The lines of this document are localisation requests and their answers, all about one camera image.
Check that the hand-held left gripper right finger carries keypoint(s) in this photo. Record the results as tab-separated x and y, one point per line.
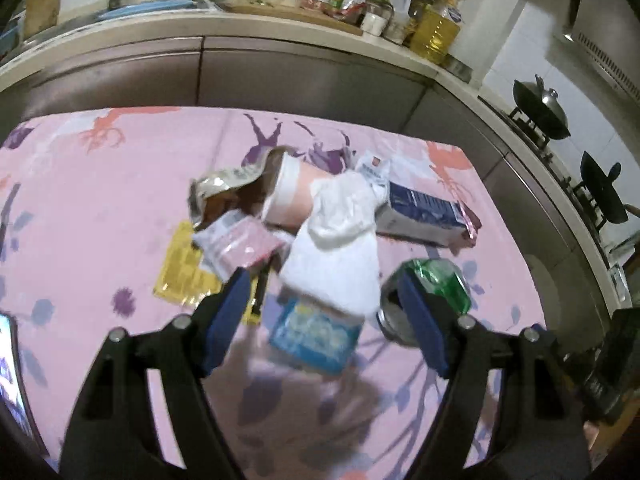
420	310

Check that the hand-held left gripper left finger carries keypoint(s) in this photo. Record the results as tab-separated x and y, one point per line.
230	320

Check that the yellow foil packet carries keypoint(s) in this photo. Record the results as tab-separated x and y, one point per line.
180	270

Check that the clear pink printed plastic bag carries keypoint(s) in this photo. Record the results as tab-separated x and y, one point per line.
240	245

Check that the blue tissue packet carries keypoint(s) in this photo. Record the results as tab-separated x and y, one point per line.
310	335

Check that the silver brown snack bag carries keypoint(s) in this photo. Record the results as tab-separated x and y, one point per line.
225	185

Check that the pink white paper cup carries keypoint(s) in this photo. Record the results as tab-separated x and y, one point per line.
295	200

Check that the green crushed can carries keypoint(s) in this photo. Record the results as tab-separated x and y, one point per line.
445	280

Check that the black pen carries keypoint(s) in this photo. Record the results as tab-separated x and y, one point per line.
260	290

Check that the blue white milk carton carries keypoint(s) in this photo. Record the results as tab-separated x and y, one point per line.
425	215

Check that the pink printed blanket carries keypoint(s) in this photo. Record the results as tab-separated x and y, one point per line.
100	210

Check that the black frying pan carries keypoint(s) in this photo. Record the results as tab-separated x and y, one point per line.
602	190

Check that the gas stove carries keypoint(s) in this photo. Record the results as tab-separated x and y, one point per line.
565	160

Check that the smartphone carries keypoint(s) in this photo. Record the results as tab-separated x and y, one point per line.
10	375

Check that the dark steel wok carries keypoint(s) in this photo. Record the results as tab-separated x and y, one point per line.
542	115

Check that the yellow cooking oil bottle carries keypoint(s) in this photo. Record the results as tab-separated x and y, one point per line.
435	30

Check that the white jar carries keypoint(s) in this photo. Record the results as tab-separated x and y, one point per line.
373	24

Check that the white plastic jug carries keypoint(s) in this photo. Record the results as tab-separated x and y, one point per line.
399	15

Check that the wooden cutting board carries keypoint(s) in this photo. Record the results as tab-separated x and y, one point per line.
290	14

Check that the blue plastic tray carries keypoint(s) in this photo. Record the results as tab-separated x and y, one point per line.
145	10

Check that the range hood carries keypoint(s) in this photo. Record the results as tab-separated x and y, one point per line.
605	35

